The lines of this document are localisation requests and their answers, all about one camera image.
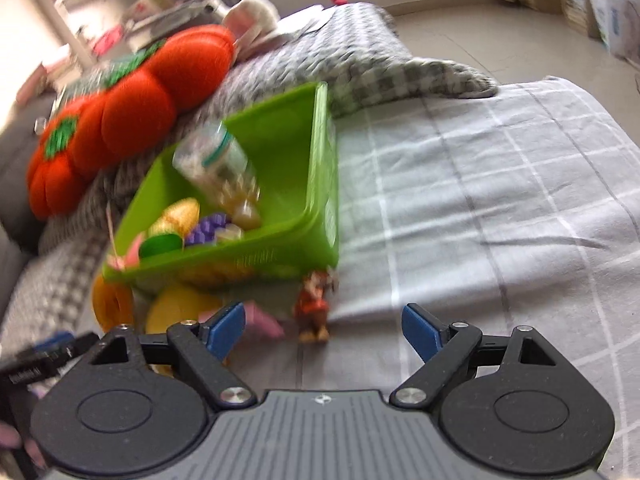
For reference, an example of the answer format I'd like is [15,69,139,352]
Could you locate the white bookshelf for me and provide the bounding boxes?
[20,0,226,91]

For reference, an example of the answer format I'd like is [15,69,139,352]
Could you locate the white plush toy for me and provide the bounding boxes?
[222,0,281,58]

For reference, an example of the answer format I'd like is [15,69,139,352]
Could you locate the white plastic bag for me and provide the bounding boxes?
[597,0,640,58]

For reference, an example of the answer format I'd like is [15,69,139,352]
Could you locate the pink zip tie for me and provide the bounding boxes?
[106,200,121,261]

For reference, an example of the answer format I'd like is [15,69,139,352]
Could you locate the grey checkered quilt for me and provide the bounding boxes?
[0,2,501,361]

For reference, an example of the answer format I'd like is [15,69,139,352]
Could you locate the pink pig toy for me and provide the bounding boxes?
[106,237,144,274]

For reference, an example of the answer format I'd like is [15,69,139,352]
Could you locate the purple toy grapes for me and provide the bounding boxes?
[184,212,236,249]

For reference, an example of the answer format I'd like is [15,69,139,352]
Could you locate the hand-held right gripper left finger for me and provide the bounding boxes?
[90,301,256,408]

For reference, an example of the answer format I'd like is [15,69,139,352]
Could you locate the green plastic box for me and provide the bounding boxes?
[102,81,341,293]

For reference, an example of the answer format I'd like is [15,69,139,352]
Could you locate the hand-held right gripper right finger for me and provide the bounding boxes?
[389,302,558,408]

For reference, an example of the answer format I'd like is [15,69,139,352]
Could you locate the orange plastic cup toy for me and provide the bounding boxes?
[91,275,136,333]

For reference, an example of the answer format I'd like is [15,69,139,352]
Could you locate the grey sofa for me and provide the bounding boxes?
[0,95,63,331]

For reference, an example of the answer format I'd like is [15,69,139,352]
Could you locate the pink eraser block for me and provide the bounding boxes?
[197,301,286,341]

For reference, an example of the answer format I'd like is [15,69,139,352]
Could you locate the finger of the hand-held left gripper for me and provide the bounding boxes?
[30,331,101,367]

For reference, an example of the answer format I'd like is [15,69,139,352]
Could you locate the orange pumpkin cushion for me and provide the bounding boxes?
[27,67,177,221]
[102,25,237,161]

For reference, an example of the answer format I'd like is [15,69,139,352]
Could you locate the toy corn cob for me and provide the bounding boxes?
[140,197,202,259]

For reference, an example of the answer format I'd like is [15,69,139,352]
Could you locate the small brown figurine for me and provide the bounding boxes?
[292,267,341,345]

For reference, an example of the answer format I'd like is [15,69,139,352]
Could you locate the clear cotton swab jar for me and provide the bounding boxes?
[172,121,261,211]

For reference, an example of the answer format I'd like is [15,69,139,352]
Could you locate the grey grid bedsheet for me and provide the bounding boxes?
[220,76,640,480]

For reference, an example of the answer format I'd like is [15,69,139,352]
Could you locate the yellow plastic lid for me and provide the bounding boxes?
[145,282,233,377]

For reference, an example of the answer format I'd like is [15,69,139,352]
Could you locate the person's left hand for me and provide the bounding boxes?
[0,422,48,467]

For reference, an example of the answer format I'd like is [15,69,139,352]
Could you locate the white papers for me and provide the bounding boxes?
[279,4,342,37]

